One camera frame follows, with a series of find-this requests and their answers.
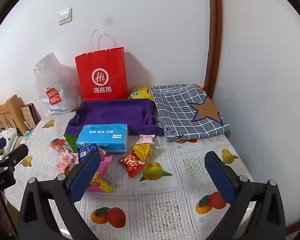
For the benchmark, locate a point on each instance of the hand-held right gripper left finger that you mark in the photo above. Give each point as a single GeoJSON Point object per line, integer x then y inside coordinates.
{"type": "Point", "coordinates": [86, 173]}

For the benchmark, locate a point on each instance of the red paper bag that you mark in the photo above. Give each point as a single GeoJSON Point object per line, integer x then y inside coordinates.
{"type": "Point", "coordinates": [100, 62]}

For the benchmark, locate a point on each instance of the blue snack packet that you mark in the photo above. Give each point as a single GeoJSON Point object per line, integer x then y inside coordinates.
{"type": "Point", "coordinates": [86, 151]}

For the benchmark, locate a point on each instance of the fruit print tablecloth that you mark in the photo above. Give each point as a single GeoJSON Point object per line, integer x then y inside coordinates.
{"type": "Point", "coordinates": [165, 205]}

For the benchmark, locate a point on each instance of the pink white long snack packet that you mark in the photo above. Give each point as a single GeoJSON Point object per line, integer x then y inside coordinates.
{"type": "Point", "coordinates": [145, 139]}

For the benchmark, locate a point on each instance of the pale pink snack packet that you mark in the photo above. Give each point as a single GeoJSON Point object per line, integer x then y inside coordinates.
{"type": "Point", "coordinates": [66, 163]}

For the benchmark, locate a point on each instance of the wooden headboard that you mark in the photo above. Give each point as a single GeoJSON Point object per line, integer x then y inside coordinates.
{"type": "Point", "coordinates": [12, 110]}

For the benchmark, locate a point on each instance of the yellow triangular snack packet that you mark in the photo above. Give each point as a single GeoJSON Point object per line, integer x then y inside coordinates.
{"type": "Point", "coordinates": [142, 151]}

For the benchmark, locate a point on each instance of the brown wooden door frame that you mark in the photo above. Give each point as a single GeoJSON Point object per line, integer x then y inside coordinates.
{"type": "Point", "coordinates": [215, 30]}

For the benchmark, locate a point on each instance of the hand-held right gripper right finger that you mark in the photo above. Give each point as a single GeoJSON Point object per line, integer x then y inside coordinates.
{"type": "Point", "coordinates": [220, 177]}

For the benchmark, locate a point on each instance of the grey checked cloth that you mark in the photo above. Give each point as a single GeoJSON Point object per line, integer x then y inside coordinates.
{"type": "Point", "coordinates": [180, 115]}

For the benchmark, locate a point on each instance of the yellow pink snack packet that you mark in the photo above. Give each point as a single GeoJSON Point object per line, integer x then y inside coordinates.
{"type": "Point", "coordinates": [101, 183]}

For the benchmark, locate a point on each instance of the white light switch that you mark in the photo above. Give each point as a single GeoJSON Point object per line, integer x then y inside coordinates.
{"type": "Point", "coordinates": [65, 16]}

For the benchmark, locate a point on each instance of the yellow snack bag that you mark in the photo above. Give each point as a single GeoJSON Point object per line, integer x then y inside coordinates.
{"type": "Point", "coordinates": [140, 93]}

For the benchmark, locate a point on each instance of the green triangular snack packet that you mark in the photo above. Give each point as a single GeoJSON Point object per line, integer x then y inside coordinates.
{"type": "Point", "coordinates": [70, 141]}

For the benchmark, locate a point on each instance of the patterned book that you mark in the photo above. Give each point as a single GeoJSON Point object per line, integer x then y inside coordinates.
{"type": "Point", "coordinates": [30, 115]}

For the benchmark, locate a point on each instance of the red snack packet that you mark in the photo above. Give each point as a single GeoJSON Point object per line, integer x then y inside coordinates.
{"type": "Point", "coordinates": [132, 165]}

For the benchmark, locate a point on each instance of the white floral cloth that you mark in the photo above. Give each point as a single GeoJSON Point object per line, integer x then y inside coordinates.
{"type": "Point", "coordinates": [7, 135]}

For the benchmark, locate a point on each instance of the purple towel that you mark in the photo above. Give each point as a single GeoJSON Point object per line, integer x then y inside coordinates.
{"type": "Point", "coordinates": [110, 112]}

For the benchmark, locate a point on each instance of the white green tube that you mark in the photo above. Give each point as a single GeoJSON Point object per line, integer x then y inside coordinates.
{"type": "Point", "coordinates": [27, 137]}

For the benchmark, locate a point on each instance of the white plastic bag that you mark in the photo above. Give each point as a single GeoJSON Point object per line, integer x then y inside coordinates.
{"type": "Point", "coordinates": [52, 80]}

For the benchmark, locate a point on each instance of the blue tissue pack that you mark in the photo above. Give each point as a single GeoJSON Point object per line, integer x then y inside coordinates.
{"type": "Point", "coordinates": [102, 135]}

